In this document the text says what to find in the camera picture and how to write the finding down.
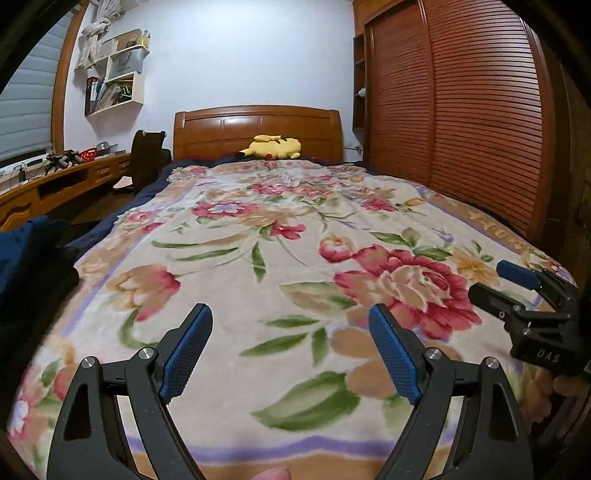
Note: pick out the black clothes pile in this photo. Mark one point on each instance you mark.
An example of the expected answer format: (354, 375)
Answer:
(37, 300)

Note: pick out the grey paper bag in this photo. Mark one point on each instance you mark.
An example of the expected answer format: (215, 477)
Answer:
(124, 64)

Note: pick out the wooden window frame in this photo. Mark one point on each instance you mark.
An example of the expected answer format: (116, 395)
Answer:
(60, 92)

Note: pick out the white wall shelf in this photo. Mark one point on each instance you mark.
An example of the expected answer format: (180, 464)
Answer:
(138, 90)

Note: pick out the red basket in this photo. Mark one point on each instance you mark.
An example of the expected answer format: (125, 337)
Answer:
(88, 155)

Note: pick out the person's right hand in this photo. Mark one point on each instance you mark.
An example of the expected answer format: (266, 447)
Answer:
(572, 386)

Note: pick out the navy blue suit jacket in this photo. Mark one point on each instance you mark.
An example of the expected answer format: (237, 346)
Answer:
(23, 249)

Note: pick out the dark office chair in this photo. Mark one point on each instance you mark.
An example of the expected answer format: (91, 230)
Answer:
(143, 157)

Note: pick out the wall socket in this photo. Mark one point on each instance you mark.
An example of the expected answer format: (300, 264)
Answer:
(354, 148)

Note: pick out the yellow pen cup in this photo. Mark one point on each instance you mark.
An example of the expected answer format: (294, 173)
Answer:
(143, 40)

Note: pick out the wooden desk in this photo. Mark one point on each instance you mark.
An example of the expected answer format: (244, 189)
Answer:
(18, 203)

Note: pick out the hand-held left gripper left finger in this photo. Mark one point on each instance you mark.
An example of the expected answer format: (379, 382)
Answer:
(187, 350)

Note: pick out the grey object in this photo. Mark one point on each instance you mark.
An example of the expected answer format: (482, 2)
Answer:
(106, 147)

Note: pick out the row of books and folders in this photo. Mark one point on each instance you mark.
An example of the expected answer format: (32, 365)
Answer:
(108, 94)

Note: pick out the yellow plush toy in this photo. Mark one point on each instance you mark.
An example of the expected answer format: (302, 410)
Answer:
(277, 147)

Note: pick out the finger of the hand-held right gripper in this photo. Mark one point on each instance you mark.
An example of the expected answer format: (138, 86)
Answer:
(517, 272)
(491, 300)

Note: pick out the tied cream curtain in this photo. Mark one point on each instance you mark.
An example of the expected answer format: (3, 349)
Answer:
(92, 41)

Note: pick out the wooden open shelf column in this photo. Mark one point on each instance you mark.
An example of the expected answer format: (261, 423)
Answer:
(361, 110)

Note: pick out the person's left hand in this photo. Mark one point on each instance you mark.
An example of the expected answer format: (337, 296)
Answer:
(274, 475)

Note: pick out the grey window blind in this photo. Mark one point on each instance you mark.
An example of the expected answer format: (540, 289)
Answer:
(27, 101)

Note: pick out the wooden louvered wardrobe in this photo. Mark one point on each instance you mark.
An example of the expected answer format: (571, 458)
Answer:
(485, 115)

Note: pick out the floral blanket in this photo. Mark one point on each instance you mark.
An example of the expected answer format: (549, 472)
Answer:
(277, 230)

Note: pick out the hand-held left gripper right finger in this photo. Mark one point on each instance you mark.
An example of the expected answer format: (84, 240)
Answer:
(395, 355)

